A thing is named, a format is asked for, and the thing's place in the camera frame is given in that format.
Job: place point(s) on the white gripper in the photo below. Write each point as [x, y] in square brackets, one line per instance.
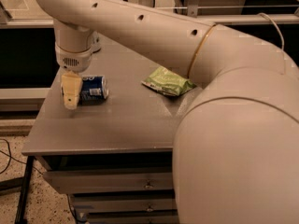
[73, 61]

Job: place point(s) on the blue pepsi can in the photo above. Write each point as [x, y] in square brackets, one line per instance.
[94, 88]

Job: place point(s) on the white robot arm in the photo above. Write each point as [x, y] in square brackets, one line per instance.
[236, 150]

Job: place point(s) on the silver white soda can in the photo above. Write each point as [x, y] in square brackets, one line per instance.
[96, 46]

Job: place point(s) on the grey drawer cabinet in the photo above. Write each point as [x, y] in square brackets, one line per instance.
[134, 127]

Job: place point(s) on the green chip bag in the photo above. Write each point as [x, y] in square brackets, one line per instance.
[168, 83]

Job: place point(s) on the middle grey drawer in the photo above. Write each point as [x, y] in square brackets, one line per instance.
[147, 201]

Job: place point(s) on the grey drawer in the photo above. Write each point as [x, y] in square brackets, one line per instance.
[139, 217]
[110, 180]
[147, 201]

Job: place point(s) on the top grey drawer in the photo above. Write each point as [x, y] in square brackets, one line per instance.
[110, 180]

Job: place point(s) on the bottom grey drawer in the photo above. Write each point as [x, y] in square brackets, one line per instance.
[139, 217]

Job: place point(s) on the black metal stand leg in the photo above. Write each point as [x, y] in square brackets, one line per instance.
[19, 219]

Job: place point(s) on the grey metal railing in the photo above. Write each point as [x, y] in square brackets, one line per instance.
[27, 13]

